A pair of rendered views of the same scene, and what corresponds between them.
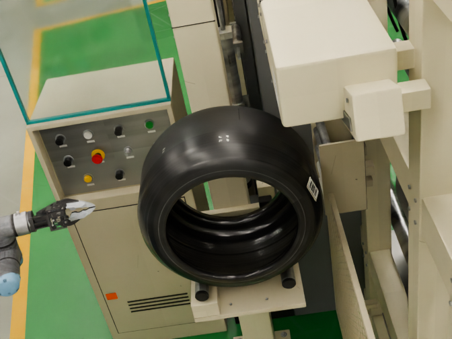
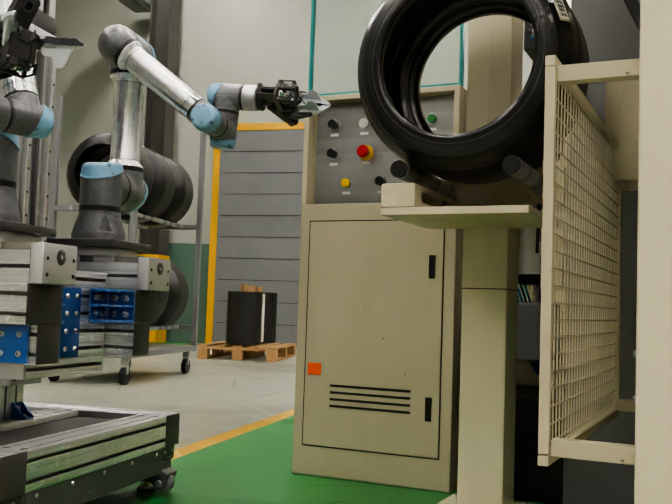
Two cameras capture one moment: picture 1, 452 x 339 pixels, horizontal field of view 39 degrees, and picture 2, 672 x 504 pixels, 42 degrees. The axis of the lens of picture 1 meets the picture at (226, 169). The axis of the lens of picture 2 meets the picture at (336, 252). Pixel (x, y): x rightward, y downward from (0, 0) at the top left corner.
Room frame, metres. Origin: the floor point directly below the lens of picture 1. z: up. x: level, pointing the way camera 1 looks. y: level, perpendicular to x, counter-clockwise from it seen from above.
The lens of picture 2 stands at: (-0.61, -0.46, 0.55)
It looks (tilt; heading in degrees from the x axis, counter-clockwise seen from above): 4 degrees up; 21
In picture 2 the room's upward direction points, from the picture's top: 2 degrees clockwise
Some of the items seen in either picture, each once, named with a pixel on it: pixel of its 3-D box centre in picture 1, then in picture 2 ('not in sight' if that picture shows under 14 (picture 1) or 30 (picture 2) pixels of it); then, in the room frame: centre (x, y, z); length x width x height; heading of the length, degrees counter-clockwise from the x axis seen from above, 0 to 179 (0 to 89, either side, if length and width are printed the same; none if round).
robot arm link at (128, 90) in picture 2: not in sight; (126, 122); (1.59, 1.07, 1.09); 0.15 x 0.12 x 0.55; 9
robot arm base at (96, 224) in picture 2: not in sight; (99, 224); (1.46, 1.05, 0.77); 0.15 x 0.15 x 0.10
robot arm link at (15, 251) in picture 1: (8, 255); (222, 128); (1.62, 0.76, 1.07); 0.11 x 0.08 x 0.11; 9
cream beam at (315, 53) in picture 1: (315, 31); not in sight; (1.44, -0.28, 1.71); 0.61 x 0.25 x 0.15; 175
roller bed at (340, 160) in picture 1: (338, 162); (639, 129); (1.78, -0.39, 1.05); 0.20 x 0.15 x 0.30; 175
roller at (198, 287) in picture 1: (201, 259); (422, 179); (1.60, 0.14, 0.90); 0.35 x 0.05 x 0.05; 175
